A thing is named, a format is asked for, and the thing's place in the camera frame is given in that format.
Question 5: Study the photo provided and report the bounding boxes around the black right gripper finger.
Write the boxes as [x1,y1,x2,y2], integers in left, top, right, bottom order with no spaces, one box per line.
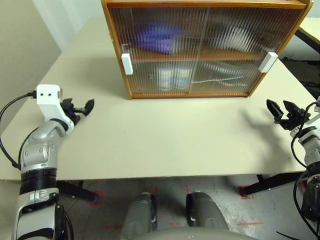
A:
[265,98,285,121]
[282,100,305,119]

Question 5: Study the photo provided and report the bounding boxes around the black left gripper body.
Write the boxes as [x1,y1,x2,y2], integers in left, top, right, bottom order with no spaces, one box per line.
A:
[61,98,85,125]

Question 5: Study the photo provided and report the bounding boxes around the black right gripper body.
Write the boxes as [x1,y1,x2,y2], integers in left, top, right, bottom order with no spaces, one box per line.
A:
[273,110,312,131]

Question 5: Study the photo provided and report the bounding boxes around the white door handle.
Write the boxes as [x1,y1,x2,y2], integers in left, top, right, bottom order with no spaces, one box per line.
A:
[258,51,279,74]
[121,52,134,76]

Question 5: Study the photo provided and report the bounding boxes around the ribbed clear sliding door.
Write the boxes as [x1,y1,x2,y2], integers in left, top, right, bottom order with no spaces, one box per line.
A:
[191,6,304,95]
[107,6,209,95]

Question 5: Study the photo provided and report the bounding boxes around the white lidded plastic bottle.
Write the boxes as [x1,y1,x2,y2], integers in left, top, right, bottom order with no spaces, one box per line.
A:
[172,69,191,90]
[158,69,174,92]

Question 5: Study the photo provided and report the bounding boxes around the purple tissue pack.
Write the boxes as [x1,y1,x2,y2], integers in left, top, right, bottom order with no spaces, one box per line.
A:
[134,22,176,55]

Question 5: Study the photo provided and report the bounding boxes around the brown wooden cabinet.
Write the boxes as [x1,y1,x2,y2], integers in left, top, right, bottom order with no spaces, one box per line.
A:
[100,0,315,100]

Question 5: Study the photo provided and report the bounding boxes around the black table leg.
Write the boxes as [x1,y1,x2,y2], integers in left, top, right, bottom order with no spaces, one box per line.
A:
[240,172,307,198]
[56,179,101,204]

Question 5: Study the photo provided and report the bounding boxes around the beige neighbouring table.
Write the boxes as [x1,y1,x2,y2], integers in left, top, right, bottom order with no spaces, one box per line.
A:
[293,16,320,55]

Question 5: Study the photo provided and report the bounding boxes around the grey left robot leg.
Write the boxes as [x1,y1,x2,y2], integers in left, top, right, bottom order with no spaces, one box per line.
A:
[120,191,159,240]

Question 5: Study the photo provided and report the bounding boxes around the grey robot leg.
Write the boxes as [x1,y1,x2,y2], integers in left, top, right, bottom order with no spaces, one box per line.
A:
[185,190,230,232]
[120,191,159,240]

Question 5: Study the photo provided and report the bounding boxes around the grey right robot leg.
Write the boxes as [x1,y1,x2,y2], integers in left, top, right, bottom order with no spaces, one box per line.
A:
[185,190,230,232]

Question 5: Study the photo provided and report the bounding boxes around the grey robot torso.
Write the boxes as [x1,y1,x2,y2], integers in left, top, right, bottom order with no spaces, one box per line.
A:
[139,225,261,240]

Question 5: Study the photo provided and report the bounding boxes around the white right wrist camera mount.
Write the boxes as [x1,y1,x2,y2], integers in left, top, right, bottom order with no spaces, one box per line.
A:
[289,96,320,145]

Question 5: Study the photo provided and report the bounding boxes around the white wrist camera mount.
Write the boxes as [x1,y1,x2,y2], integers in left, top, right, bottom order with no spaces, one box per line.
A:
[289,96,320,145]
[35,84,76,134]

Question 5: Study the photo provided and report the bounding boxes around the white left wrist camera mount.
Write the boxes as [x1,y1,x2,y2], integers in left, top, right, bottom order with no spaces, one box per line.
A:
[35,84,76,134]

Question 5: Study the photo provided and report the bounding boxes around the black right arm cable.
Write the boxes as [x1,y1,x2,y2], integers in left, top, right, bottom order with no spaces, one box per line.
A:
[290,101,320,240]

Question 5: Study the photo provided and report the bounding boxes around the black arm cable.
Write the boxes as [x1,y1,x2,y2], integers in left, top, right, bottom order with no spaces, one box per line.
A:
[0,92,37,171]
[290,101,320,240]

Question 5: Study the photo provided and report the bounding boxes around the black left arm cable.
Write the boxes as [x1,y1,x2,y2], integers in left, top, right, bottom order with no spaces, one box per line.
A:
[0,92,37,171]

